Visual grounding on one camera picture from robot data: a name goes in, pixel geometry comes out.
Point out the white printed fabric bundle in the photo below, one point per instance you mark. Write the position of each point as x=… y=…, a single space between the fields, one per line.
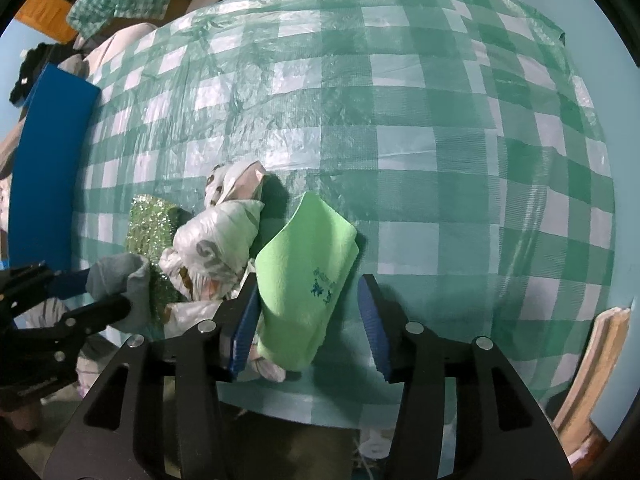
x=235 y=182
x=215 y=245

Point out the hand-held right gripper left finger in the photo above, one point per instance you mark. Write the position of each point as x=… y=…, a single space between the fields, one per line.
x=245 y=330

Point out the green checkered cover cloth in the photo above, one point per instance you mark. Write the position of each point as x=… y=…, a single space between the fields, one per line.
x=110 y=0

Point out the grey sock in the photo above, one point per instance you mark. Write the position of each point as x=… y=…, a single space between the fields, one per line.
x=120 y=275

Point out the wooden boards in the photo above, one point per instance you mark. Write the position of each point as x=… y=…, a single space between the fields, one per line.
x=595 y=360

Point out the wooden wardrobe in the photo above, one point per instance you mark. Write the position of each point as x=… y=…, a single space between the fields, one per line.
x=45 y=17

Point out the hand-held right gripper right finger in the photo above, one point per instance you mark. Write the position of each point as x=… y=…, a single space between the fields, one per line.
x=372 y=330

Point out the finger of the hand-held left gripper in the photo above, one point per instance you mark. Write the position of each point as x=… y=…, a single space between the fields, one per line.
x=95 y=317
x=70 y=284

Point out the light green cloth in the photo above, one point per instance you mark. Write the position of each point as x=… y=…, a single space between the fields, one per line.
x=305 y=270

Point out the green glitter sponge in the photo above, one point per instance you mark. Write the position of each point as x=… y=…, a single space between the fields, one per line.
x=150 y=230

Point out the black clothes pile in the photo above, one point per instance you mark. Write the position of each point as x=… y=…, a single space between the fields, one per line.
x=35 y=70

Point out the blue cardboard box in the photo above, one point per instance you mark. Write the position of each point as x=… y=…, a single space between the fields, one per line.
x=45 y=160

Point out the person's olive trousers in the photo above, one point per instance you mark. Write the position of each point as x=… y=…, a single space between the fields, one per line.
x=290 y=450

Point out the grey bed sheet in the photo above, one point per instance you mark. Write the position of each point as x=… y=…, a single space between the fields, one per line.
x=120 y=42

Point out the green checkered tablecloth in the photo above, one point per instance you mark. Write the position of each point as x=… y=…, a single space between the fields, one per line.
x=400 y=135

